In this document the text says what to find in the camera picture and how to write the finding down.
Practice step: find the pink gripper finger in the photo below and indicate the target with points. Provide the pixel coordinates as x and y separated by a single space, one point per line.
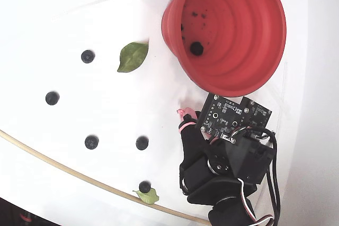
189 136

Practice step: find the dark blueberry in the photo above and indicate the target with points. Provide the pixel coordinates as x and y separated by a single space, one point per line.
144 186
142 143
52 98
196 48
91 142
87 56

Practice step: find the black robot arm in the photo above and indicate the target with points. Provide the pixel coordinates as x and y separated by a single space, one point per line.
227 212

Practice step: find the red collapsible cup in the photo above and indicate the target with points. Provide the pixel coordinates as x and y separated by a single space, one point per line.
238 51

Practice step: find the medium green leaf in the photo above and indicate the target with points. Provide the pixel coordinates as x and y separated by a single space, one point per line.
149 197

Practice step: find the white paper sheet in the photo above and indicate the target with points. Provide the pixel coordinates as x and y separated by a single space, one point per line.
111 104

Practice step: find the large green leaf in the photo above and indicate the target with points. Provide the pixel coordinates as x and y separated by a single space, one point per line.
131 58

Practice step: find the thin wooden stick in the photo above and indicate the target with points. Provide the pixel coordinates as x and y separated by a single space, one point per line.
76 174

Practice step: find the black camera module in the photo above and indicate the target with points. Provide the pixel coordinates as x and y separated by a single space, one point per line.
260 116
219 120

